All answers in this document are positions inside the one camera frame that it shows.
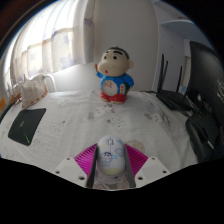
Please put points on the cartoon boy clock figurine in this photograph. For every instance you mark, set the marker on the cartoon boy clock figurine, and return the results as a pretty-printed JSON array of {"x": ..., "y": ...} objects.
[{"x": 115, "y": 76}]

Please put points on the black mouse pad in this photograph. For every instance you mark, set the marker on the black mouse pad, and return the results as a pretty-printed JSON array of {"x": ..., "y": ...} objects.
[{"x": 26, "y": 126}]

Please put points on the orange wooden chair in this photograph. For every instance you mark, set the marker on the orange wooden chair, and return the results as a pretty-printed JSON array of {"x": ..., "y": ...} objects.
[{"x": 2, "y": 104}]

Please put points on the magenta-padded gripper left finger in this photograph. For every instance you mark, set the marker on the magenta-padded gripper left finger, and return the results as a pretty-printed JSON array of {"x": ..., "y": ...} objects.
[{"x": 83, "y": 161}]

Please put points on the white cartoon-print computer mouse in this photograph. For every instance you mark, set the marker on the white cartoon-print computer mouse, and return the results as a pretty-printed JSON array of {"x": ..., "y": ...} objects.
[{"x": 110, "y": 155}]

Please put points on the black router with antennas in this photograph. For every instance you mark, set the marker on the black router with antennas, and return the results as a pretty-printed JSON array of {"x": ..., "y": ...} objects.
[{"x": 173, "y": 98}]

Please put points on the white star-print curtain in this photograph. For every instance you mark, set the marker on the white star-print curtain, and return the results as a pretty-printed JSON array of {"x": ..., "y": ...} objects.
[{"x": 50, "y": 36}]

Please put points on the white wall shelf unit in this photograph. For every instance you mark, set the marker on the white wall shelf unit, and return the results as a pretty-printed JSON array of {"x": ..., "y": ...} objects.
[{"x": 173, "y": 40}]

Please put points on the black computer monitor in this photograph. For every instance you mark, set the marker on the black computer monitor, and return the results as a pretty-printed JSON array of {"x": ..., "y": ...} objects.
[{"x": 210, "y": 100}]

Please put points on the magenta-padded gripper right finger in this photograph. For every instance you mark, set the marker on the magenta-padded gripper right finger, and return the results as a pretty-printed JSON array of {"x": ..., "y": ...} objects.
[{"x": 136, "y": 160}]

